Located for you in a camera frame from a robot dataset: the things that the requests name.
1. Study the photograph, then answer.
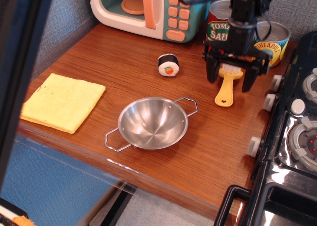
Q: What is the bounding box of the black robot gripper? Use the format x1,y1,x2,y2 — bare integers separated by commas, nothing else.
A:
203,17,270,92

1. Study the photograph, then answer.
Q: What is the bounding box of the yellow toy dish brush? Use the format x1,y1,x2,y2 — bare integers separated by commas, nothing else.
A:
214,63,244,107

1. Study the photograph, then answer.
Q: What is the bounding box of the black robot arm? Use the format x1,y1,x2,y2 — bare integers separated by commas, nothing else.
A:
203,0,271,92

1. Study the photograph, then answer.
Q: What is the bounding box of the plush sushi roll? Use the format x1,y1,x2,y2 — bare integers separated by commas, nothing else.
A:
158,54,179,77

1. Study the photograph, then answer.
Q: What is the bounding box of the tomato sauce can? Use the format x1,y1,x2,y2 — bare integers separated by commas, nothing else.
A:
206,0,231,41

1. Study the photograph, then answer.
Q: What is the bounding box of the grey stove knob upper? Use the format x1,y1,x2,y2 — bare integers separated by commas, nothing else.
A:
270,75,283,92

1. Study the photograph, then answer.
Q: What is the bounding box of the grey stove knob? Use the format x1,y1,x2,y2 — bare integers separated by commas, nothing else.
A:
247,136,262,158
263,94,276,112
270,75,283,92

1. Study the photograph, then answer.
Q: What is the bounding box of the pineapple slices can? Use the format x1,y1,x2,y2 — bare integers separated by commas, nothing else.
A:
254,21,291,68

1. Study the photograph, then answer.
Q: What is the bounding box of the grey stove knob middle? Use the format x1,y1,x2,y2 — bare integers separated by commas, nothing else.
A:
263,94,276,112

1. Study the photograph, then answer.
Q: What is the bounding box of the grey stove knob lower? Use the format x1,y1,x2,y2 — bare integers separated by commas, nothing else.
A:
247,136,262,158

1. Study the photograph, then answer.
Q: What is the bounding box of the toy microwave teal and white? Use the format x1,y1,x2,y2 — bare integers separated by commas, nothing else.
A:
90,0,210,43

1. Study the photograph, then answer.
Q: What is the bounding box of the black toy stove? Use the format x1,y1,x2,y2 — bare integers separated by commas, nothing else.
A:
213,31,317,226

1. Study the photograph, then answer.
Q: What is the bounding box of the yellow folded cloth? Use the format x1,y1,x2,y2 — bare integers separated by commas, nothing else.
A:
20,73,106,134

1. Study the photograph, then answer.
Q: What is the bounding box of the orange object bottom left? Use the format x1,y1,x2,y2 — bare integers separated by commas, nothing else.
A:
12,216,35,226

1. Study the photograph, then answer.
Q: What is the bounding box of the steel two-handled bowl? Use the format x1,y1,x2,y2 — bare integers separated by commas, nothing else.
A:
105,97,199,152

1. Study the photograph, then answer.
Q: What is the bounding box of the black oven door handle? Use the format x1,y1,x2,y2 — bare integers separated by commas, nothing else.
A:
214,185,251,226

